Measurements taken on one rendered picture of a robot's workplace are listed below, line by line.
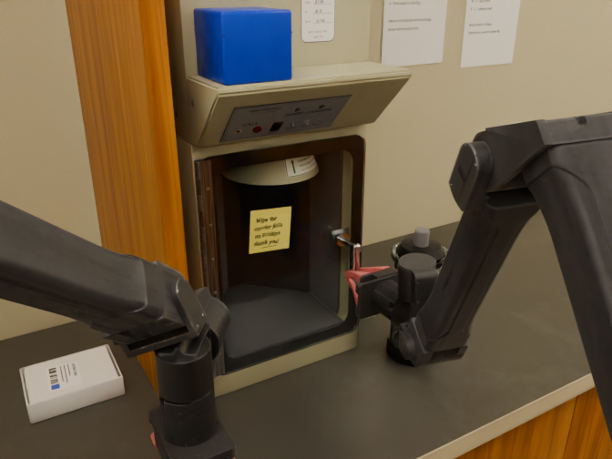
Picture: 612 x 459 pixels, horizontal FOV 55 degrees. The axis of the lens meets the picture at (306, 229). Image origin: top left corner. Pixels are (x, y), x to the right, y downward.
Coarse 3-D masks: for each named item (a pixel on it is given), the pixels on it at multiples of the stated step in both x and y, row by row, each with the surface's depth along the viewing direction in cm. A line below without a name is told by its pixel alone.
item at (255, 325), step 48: (288, 144) 95; (336, 144) 99; (240, 192) 93; (288, 192) 98; (336, 192) 103; (240, 240) 96; (336, 240) 106; (240, 288) 99; (288, 288) 105; (336, 288) 110; (240, 336) 103; (288, 336) 109; (336, 336) 115
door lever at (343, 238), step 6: (342, 234) 106; (342, 240) 106; (348, 240) 105; (348, 246) 105; (354, 246) 103; (360, 246) 103; (354, 252) 103; (360, 252) 104; (354, 258) 103; (360, 258) 104; (354, 264) 104; (354, 282) 105
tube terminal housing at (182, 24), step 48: (192, 0) 80; (240, 0) 84; (288, 0) 87; (336, 0) 91; (192, 48) 83; (336, 48) 94; (192, 144) 88; (240, 144) 91; (192, 192) 91; (192, 240) 96; (192, 288) 102; (240, 384) 108
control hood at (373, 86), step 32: (352, 64) 95; (192, 96) 82; (224, 96) 75; (256, 96) 78; (288, 96) 81; (320, 96) 84; (352, 96) 88; (384, 96) 92; (192, 128) 85; (224, 128) 83; (320, 128) 94
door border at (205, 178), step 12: (204, 168) 88; (204, 180) 89; (204, 192) 90; (204, 204) 90; (204, 216) 91; (216, 240) 94; (204, 252) 93; (216, 252) 95; (216, 264) 95; (204, 276) 95; (216, 276) 96; (216, 288) 97; (216, 360) 102; (216, 372) 103
